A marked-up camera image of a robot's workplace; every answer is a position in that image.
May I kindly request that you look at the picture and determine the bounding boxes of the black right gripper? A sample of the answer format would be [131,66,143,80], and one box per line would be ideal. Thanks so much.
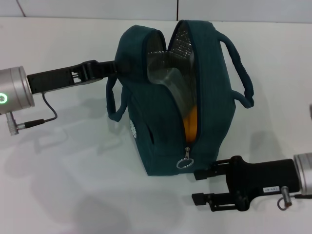
[191,156,302,212]

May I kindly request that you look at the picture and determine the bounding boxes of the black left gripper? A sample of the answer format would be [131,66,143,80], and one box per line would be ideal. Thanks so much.
[26,59,134,95]

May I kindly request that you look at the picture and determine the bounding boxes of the orange-yellow pear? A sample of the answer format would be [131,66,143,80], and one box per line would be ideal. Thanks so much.
[182,104,198,143]

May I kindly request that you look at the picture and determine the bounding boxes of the dark teal fabric lunch bag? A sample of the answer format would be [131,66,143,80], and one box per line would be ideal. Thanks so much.
[106,19,255,177]

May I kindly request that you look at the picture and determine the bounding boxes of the right arm cable with plug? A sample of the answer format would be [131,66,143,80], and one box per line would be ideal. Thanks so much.
[277,186,312,211]

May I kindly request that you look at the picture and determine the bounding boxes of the arm cable with plug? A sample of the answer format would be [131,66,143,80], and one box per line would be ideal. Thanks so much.
[277,186,312,211]
[5,92,58,136]

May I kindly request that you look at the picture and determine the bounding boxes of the left arm cable with plug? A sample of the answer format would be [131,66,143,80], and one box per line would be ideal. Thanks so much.
[5,92,58,136]

